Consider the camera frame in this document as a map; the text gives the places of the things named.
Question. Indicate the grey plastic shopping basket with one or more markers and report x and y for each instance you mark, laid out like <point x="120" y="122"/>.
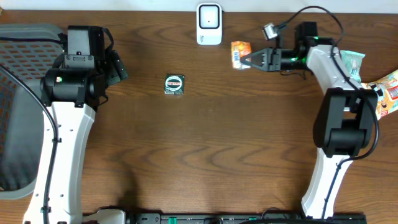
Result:
<point x="31" y="55"/>

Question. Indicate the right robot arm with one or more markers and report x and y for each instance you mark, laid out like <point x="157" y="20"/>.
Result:
<point x="346" y="119"/>

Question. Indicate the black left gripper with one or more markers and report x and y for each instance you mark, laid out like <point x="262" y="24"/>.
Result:
<point x="115" y="66"/>

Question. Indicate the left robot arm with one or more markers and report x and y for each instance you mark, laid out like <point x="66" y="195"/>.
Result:
<point x="71" y="93"/>

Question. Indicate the round black white container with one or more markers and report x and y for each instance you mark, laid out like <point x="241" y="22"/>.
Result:
<point x="174" y="84"/>

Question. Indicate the teal small snack packet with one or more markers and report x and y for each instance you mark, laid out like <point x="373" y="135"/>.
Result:
<point x="352" y="61"/>

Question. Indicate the white barcode scanner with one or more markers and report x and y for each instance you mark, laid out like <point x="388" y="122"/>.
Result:
<point x="209" y="23"/>

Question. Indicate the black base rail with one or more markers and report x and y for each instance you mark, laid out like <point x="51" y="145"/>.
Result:
<point x="270" y="216"/>

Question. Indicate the orange snack packet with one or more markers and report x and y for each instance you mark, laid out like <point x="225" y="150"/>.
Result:
<point x="239" y="49"/>

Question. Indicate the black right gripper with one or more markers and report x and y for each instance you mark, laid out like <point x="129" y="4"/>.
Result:
<point x="268" y="59"/>

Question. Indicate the cream snack bag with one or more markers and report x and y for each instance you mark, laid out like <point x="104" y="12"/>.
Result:
<point x="386" y="90"/>

